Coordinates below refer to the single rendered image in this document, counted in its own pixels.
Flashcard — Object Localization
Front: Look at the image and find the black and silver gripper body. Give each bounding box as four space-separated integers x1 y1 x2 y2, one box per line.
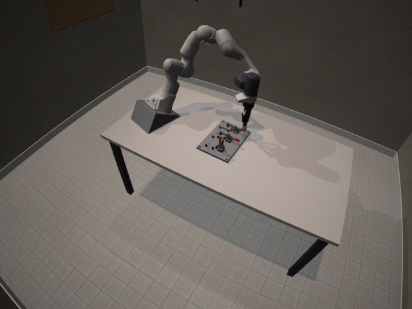
243 102 255 114

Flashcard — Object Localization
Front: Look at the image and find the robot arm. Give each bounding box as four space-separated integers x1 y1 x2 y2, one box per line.
146 25 261 114

